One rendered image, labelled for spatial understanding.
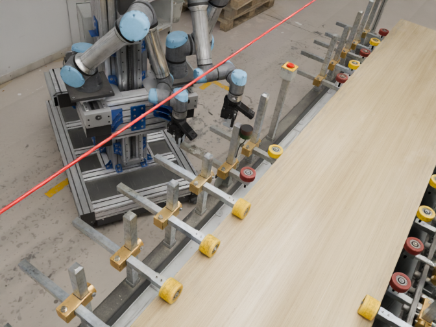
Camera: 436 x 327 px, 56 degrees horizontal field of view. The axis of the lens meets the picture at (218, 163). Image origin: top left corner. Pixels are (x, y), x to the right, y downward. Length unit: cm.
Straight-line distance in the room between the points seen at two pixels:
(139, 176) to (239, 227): 128
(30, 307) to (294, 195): 163
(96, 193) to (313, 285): 164
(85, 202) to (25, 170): 76
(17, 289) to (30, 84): 214
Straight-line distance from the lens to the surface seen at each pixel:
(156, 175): 293
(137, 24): 183
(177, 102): 202
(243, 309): 161
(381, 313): 171
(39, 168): 337
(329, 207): 202
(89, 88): 224
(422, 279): 205
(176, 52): 231
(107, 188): 286
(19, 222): 306
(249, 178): 201
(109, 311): 181
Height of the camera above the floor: 232
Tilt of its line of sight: 44 degrees down
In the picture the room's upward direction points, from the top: 10 degrees clockwise
